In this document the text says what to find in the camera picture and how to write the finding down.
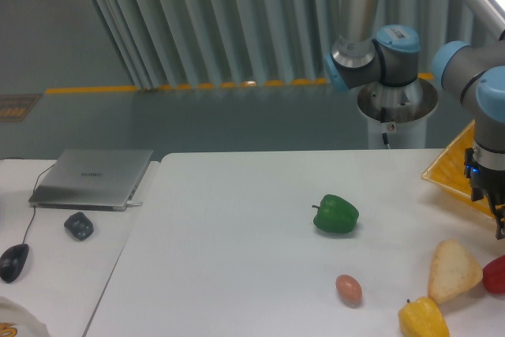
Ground yellow plastic basket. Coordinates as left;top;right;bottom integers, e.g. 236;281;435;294
422;122;504;219

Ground green bell pepper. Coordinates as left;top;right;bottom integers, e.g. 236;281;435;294
313;194;360;234

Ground triangular toast bread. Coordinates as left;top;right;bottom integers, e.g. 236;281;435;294
428;239;483;305

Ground black plastic adapter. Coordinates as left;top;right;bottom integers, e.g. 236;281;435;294
64;212;94;242

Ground yellow bell pepper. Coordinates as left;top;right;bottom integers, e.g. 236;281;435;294
398;297;450;337

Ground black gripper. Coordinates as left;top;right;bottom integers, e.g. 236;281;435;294
464;148;504;239

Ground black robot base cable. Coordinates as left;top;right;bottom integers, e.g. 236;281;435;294
379;107;393;150

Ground red bell pepper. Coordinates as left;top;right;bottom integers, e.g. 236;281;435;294
482;256;505;294

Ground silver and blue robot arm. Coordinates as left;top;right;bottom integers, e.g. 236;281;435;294
324;0;504;238

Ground brown egg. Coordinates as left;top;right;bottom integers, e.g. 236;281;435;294
335;274;362;306

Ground black computer mouse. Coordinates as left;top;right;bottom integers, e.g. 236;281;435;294
1;243;29;283

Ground grey pleated curtain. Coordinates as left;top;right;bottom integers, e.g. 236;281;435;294
70;0;505;90

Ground silver laptop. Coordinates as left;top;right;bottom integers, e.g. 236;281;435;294
29;149;153;212

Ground black mouse cable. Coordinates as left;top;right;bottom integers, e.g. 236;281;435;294
0;156;59;246

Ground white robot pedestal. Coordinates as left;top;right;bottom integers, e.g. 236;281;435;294
357;78;438;149

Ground white cloth with print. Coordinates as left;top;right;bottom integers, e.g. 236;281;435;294
0;297;50;337

